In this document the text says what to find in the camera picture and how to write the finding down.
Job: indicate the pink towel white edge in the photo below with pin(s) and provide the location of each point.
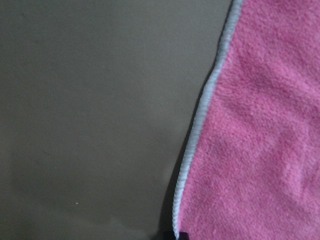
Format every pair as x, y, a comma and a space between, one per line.
251, 166

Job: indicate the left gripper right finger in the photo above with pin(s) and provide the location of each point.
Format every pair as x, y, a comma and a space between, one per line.
183, 236

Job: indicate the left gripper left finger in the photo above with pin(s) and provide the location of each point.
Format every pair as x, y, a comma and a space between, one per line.
168, 235

